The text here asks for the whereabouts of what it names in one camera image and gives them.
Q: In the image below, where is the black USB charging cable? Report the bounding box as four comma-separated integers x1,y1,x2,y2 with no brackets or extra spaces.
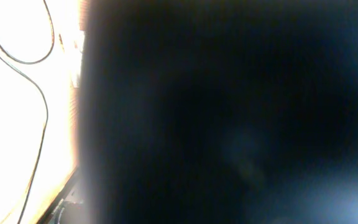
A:
0,0,56,224

